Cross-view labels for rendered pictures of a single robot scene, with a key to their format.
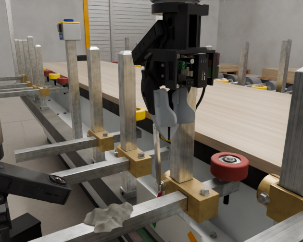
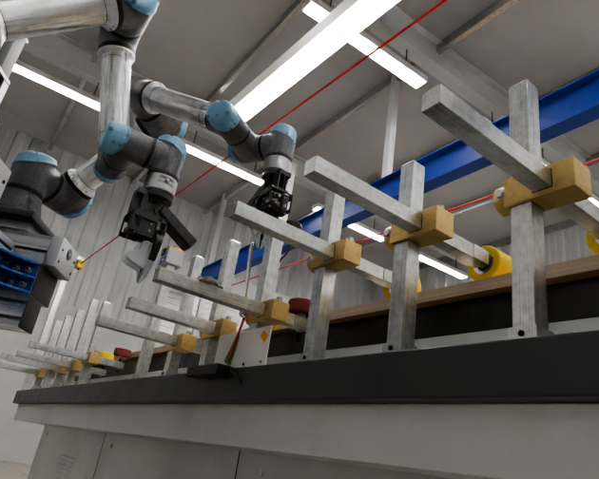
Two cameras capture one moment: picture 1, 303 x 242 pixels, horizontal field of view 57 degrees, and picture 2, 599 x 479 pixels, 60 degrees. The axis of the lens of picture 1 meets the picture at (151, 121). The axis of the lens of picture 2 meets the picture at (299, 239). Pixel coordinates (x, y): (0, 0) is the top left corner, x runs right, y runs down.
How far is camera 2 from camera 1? 105 cm
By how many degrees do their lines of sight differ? 40
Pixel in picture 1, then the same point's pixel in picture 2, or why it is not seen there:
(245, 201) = not seen: hidden behind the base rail
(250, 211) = not seen: hidden behind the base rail
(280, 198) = not seen: hidden behind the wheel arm
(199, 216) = (272, 311)
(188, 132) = (273, 267)
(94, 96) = (187, 298)
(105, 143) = (186, 340)
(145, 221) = (231, 299)
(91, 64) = (193, 268)
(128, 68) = (233, 252)
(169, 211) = (249, 304)
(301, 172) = (326, 235)
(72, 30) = (176, 255)
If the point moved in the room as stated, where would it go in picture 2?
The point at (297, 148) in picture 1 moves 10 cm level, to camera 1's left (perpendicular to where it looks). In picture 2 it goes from (325, 225) to (284, 218)
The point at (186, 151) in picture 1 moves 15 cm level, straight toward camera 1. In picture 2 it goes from (269, 280) to (264, 259)
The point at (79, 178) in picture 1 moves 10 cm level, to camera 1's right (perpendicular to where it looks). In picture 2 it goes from (170, 314) to (206, 320)
